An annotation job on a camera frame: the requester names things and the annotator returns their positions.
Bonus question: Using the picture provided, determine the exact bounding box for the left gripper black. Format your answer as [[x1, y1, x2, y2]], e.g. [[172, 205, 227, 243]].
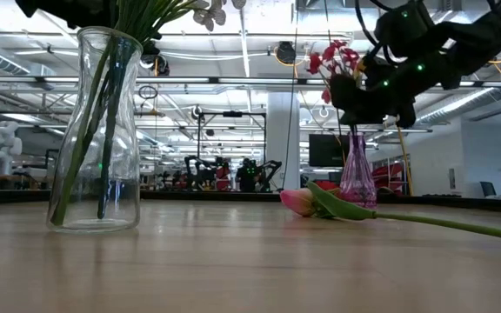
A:
[[15, 0, 119, 30]]

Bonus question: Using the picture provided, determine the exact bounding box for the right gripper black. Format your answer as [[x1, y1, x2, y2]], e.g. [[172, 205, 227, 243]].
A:
[[329, 50, 450, 130]]

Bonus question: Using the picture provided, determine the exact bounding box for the pale blue flower bunch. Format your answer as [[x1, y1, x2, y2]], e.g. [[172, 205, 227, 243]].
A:
[[96, 0, 248, 221]]

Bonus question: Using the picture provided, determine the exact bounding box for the pink tulip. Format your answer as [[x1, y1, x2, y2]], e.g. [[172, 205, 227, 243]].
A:
[[279, 181, 501, 244]]

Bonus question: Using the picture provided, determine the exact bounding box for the clear glass vase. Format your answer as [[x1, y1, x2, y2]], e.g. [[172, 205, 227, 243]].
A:
[[45, 25, 144, 232]]

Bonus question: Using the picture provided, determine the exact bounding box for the purple glass vase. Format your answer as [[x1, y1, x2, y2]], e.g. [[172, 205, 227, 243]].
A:
[[338, 130, 378, 210]]

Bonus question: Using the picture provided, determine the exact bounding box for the black screen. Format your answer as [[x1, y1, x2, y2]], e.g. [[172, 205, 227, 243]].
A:
[[308, 133, 347, 169]]

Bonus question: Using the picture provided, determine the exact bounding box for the white square pillar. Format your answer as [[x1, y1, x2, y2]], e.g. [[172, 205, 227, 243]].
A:
[[266, 91, 302, 191]]

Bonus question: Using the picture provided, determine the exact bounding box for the dark office chair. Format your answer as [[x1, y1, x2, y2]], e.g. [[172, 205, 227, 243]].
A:
[[479, 181, 498, 200]]

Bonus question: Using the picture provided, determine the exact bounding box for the long ceiling light bar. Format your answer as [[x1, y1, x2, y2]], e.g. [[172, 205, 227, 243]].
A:
[[0, 75, 334, 87]]

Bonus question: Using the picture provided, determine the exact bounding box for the red cabinet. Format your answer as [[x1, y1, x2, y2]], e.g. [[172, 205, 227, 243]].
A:
[[215, 161, 232, 191]]

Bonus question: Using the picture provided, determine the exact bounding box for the yellow hanging cable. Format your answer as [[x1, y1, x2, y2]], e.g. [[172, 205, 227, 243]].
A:
[[396, 124, 415, 196]]

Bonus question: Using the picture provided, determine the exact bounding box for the black hanging cable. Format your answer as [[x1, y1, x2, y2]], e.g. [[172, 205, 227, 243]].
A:
[[322, 0, 348, 169], [281, 0, 300, 191]]

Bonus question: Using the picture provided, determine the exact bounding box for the black metal rig frame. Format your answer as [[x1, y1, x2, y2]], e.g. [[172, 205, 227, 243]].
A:
[[196, 110, 268, 170]]

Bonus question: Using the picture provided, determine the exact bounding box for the black metal table frame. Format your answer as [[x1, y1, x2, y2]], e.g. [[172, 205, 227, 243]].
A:
[[0, 189, 501, 214]]

